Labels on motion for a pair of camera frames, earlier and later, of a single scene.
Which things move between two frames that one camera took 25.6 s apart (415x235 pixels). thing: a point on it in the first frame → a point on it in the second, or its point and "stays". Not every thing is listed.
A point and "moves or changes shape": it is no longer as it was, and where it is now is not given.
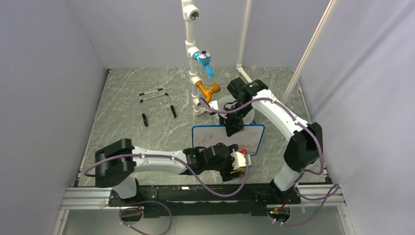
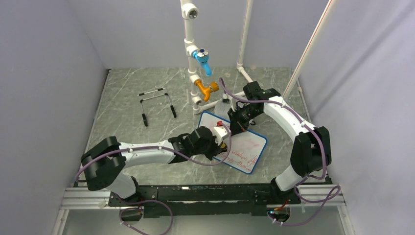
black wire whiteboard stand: x=144 y=116 stays
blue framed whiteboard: x=250 y=137 moves or changes shape
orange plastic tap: x=208 y=92 stays
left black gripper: x=227 y=175 → x=216 y=149
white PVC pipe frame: x=191 y=13 stays
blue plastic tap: x=204 y=57 stays
